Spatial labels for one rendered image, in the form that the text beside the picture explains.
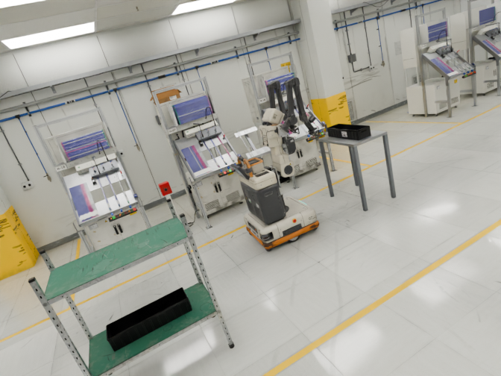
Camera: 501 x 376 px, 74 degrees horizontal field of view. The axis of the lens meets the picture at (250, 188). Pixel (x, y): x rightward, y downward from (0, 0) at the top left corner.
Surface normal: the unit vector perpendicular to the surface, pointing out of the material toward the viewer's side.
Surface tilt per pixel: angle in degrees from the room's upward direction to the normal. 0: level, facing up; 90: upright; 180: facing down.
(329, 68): 90
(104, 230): 90
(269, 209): 90
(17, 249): 90
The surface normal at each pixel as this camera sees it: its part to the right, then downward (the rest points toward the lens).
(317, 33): 0.42, 0.19
